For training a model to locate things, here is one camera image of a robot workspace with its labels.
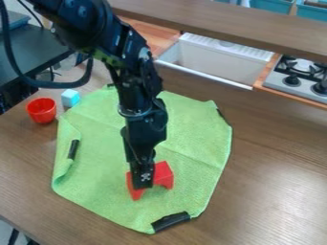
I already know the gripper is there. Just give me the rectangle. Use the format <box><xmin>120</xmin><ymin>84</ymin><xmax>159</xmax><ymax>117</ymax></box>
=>
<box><xmin>119</xmin><ymin>109</ymin><xmax>169</xmax><ymax>191</ymax></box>

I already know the red arch block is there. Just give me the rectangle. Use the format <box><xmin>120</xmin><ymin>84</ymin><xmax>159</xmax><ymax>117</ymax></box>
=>
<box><xmin>124</xmin><ymin>160</ymin><xmax>176</xmax><ymax>202</ymax></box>

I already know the green cloth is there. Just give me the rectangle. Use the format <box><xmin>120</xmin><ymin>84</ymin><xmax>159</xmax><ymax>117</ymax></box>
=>
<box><xmin>50</xmin><ymin>84</ymin><xmax>234</xmax><ymax>235</ymax></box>

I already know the white cube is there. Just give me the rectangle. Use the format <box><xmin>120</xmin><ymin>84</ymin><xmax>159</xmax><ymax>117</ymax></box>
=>
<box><xmin>59</xmin><ymin>88</ymin><xmax>82</xmax><ymax>109</ymax></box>

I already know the red cup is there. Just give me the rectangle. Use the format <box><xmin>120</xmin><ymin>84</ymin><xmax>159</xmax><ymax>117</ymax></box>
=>
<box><xmin>24</xmin><ymin>97</ymin><xmax>59</xmax><ymax>124</ymax></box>

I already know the toy sink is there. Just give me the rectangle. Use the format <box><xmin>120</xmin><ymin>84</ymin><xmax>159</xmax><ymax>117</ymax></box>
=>
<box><xmin>153</xmin><ymin>32</ymin><xmax>276</xmax><ymax>92</ymax></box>

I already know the black desk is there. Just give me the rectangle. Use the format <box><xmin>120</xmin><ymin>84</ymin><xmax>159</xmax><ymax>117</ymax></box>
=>
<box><xmin>0</xmin><ymin>10</ymin><xmax>83</xmax><ymax>115</ymax></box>

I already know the toy stove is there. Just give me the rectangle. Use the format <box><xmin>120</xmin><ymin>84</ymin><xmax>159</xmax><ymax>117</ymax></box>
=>
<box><xmin>261</xmin><ymin>55</ymin><xmax>327</xmax><ymax>105</ymax></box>

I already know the teal bin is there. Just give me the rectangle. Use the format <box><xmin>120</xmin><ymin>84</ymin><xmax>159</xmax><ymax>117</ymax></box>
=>
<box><xmin>249</xmin><ymin>0</ymin><xmax>296</xmax><ymax>15</ymax></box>
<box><xmin>294</xmin><ymin>0</ymin><xmax>327</xmax><ymax>23</ymax></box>

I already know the black cable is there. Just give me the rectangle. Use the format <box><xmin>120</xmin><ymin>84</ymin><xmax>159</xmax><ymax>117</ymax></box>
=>
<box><xmin>0</xmin><ymin>0</ymin><xmax>97</xmax><ymax>90</ymax></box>

